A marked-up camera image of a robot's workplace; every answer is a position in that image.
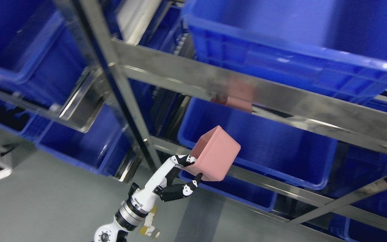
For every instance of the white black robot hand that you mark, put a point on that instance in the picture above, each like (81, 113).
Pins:
(161, 185)

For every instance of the pink plastic storage box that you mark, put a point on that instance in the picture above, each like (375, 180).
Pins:
(215, 152)

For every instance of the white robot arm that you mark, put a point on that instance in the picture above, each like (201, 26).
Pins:
(129, 216)

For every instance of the blue bin bottom shelf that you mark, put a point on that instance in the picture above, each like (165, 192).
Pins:
(242, 191)

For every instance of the blue bin shelf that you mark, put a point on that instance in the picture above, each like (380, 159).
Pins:
(242, 191)
(300, 158)

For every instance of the blue bin middle shelf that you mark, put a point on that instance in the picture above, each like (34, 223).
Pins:
(300, 158)

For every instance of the blue bin lower left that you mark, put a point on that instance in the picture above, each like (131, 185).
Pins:
(101, 150)

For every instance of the blue bin top left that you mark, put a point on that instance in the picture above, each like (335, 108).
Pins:
(39, 57)

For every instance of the large blue bin top right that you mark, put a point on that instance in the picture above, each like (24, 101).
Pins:
(336, 48)

